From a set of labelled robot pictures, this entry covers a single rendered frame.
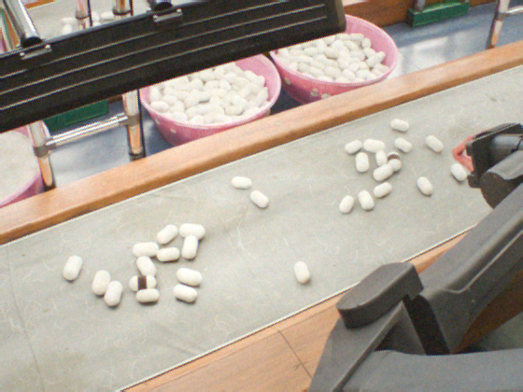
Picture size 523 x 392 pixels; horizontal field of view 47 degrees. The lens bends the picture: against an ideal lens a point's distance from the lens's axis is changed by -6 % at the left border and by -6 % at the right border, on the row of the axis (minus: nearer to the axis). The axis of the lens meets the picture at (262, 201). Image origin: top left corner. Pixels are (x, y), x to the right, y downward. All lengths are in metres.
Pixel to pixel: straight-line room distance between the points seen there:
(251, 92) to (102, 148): 0.30
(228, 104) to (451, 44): 0.64
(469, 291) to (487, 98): 0.82
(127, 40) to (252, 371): 0.42
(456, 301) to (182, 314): 0.45
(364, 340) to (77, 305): 0.52
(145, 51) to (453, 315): 0.42
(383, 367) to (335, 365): 0.04
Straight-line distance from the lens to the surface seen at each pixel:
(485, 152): 0.86
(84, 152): 1.20
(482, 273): 0.55
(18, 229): 0.98
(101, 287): 0.88
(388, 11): 1.58
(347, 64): 1.31
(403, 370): 0.42
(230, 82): 1.24
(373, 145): 1.10
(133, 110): 0.98
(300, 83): 1.24
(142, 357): 0.84
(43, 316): 0.90
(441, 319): 0.51
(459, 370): 0.40
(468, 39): 1.63
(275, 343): 0.82
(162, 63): 0.71
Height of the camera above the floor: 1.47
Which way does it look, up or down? 47 degrees down
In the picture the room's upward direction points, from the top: 4 degrees clockwise
